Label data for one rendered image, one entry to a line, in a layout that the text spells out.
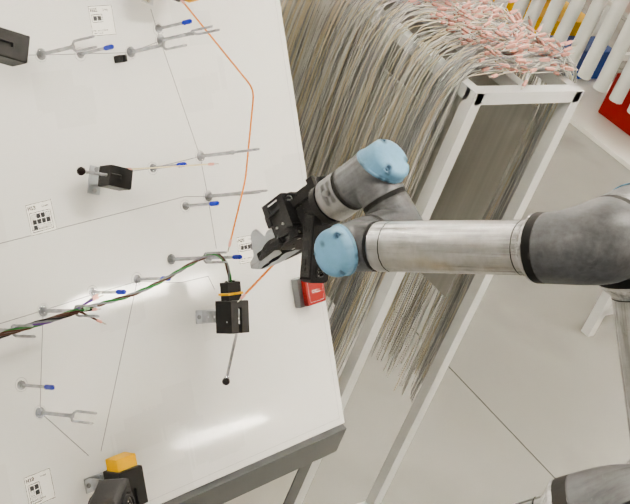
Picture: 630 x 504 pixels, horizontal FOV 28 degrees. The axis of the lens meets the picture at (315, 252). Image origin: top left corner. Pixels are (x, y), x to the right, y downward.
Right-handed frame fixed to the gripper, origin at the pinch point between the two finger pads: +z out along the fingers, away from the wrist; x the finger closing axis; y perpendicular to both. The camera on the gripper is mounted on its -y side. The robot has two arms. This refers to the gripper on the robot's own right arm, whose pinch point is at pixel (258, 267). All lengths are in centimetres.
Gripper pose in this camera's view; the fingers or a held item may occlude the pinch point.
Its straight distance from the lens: 216.2
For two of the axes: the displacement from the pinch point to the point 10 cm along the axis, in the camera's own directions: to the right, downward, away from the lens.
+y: -3.4, -8.9, 2.9
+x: -6.9, 0.2, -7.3
